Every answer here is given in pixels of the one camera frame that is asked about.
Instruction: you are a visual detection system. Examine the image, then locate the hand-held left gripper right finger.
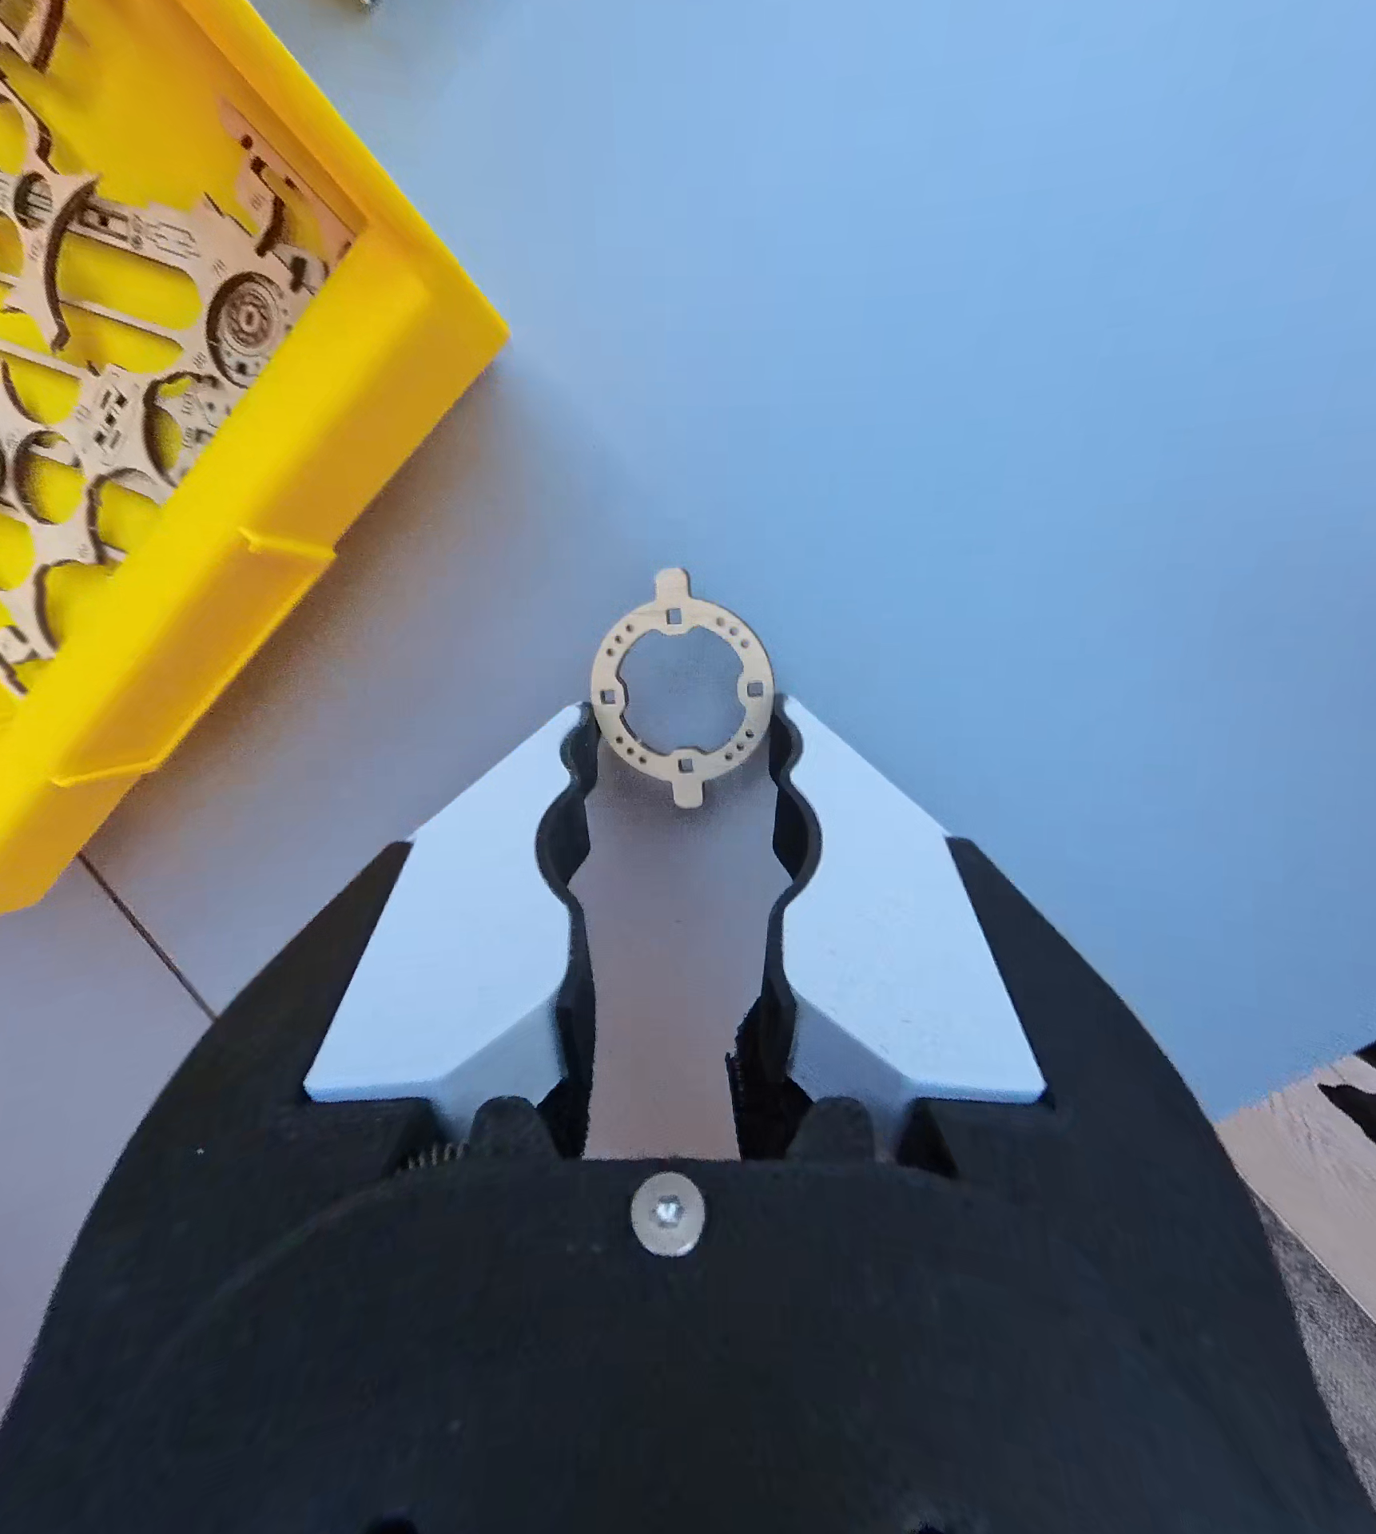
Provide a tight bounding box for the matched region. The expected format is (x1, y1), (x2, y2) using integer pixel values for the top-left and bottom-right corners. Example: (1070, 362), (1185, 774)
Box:
(725, 694), (1049, 1158)

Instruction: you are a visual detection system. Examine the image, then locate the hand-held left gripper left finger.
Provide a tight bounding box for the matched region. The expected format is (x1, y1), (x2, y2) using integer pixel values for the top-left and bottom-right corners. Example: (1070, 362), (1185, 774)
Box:
(303, 699), (603, 1158)

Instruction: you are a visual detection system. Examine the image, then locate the wooden ring part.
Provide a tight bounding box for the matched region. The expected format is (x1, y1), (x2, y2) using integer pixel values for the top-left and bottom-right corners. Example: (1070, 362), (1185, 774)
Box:
(589, 567), (776, 810)

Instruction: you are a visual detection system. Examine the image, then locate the yellow plastic bin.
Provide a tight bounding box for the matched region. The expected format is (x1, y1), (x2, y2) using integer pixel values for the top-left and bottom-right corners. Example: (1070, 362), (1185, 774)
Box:
(0, 0), (509, 939)

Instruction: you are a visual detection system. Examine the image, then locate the wooden sheet with round cutouts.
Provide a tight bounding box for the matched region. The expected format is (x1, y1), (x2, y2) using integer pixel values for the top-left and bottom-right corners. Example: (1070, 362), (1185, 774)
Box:
(0, 0), (335, 702)

